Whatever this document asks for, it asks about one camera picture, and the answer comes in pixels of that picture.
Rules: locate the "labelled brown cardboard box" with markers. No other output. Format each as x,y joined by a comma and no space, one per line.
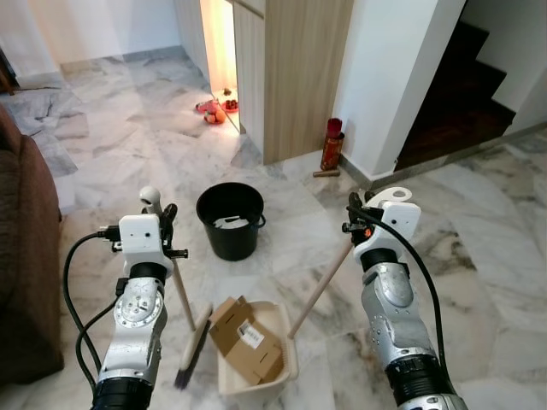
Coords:
244,342

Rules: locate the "grey floor cloth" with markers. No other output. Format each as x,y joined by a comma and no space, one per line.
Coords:
43,120

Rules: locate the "small wooden block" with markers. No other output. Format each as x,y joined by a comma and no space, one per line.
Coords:
326,173

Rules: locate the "black plastic bucket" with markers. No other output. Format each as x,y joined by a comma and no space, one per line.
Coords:
232,243

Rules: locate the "white scrap in bucket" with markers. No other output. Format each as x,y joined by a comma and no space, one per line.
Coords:
229,223

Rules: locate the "red cylindrical canister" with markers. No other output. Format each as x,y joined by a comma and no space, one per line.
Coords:
332,147

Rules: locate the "red and orange offerings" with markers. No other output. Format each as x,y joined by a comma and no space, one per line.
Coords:
214,111

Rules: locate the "light wooden cabinet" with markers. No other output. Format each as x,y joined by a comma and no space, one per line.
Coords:
303,77

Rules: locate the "dark wooden staircase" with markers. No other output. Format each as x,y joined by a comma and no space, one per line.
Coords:
457,102

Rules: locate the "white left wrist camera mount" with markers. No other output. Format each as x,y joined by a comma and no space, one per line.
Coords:
141,235

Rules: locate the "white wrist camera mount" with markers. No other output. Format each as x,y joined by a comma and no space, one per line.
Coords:
397,224
141,235

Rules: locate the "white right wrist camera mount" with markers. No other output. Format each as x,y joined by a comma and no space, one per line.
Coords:
397,224

